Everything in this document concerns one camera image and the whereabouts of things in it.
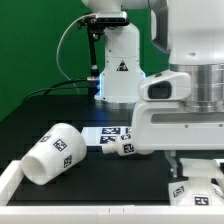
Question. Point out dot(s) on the white marker sheet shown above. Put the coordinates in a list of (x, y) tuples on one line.
[(97, 136)]

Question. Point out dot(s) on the white lamp bulb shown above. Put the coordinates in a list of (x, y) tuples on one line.
[(122, 145)]

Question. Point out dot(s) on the black camera on stand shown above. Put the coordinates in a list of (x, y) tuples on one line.
[(95, 26)]

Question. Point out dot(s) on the white lamp shade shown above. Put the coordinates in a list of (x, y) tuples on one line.
[(57, 151)]

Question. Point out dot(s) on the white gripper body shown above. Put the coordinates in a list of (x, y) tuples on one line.
[(166, 126)]

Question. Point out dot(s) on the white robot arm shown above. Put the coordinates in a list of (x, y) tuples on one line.
[(190, 32)]

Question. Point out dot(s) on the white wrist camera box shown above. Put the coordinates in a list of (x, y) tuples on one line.
[(165, 86)]

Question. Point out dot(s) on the white lamp base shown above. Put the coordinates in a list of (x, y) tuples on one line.
[(198, 189)]

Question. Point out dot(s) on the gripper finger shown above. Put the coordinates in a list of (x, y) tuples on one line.
[(170, 156)]

